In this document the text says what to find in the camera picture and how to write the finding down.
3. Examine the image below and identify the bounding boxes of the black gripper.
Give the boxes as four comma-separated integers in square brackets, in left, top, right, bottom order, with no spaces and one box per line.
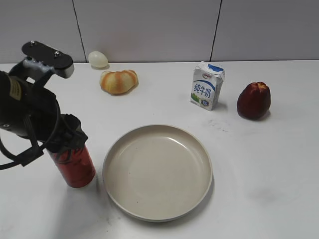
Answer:
[0,59,88,153]

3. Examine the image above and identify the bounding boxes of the red cola can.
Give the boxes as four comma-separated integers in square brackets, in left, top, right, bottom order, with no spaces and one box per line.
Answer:
[48,145,96,188]

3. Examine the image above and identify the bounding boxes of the beige round plate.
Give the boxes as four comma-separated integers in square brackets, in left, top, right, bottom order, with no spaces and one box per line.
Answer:
[102,124,214,223]

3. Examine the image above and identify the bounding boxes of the peeled orange segments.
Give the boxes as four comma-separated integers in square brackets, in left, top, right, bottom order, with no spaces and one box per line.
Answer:
[99,70,138,95]

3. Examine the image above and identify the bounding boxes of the white egg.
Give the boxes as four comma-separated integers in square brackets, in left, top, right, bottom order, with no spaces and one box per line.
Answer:
[88,51,109,68]

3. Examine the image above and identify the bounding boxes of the white milk carton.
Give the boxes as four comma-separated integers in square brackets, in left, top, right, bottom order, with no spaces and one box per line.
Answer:
[190,61,225,111]

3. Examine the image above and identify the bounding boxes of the dark red wax apple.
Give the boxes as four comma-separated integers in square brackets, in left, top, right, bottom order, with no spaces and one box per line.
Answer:
[237,82,271,120]

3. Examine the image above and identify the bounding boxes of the black cable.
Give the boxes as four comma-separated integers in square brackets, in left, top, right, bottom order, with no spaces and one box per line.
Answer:
[0,94,75,171]

